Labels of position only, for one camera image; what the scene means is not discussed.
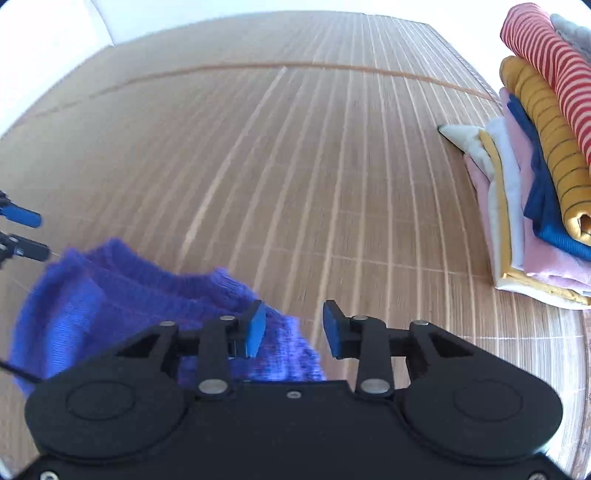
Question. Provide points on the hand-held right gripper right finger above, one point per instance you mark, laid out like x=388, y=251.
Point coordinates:
x=332, y=334

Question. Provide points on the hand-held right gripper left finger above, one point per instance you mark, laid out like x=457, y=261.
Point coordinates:
x=254, y=337

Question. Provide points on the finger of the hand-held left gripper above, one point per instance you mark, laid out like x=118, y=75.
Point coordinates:
x=27, y=251
x=23, y=216

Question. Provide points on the purple knit sweater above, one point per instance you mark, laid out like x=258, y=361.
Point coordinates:
x=92, y=300

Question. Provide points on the stack of folded clothes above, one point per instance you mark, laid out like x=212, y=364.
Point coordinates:
x=540, y=258

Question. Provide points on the white folded garment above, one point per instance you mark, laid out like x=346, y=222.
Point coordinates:
x=508, y=184

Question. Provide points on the cream folded garment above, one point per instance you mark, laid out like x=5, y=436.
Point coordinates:
x=461, y=134

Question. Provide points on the blue folded garment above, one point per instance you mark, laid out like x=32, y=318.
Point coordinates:
x=545, y=207

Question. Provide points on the yellow striped folded garment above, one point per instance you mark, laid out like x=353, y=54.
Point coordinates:
x=549, y=134

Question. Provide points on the red striped folded garment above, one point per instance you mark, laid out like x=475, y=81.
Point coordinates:
x=545, y=50

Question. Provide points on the light grey folded garment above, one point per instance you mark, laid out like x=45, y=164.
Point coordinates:
x=572, y=32

